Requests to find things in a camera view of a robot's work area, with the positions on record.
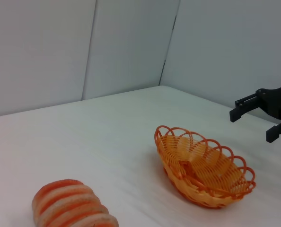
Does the orange striped bread loaf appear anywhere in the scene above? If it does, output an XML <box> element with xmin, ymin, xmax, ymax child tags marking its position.
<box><xmin>32</xmin><ymin>179</ymin><xmax>119</xmax><ymax>227</ymax></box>

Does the orange woven plastic basket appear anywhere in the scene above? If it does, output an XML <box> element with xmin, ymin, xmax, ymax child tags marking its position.
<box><xmin>154</xmin><ymin>125</ymin><xmax>256</xmax><ymax>210</ymax></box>

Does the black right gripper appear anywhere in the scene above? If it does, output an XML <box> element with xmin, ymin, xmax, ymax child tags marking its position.
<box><xmin>229</xmin><ymin>80</ymin><xmax>281</xmax><ymax>144</ymax></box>

